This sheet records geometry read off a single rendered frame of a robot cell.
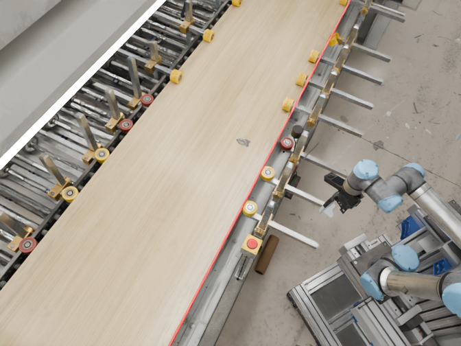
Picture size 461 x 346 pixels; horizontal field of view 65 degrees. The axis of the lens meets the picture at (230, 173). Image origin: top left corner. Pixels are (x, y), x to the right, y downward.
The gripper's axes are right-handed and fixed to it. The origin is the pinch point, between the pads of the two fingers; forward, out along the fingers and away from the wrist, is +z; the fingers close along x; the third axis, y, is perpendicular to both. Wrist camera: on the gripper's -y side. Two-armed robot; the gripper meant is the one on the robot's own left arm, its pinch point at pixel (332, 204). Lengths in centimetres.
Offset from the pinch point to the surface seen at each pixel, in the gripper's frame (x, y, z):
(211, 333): -64, 15, 62
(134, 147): -58, -93, 42
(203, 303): -60, -1, 70
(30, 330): -135, -23, 42
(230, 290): -45, 1, 62
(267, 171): 2, -44, 41
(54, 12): -77, -15, -106
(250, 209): -18, -28, 41
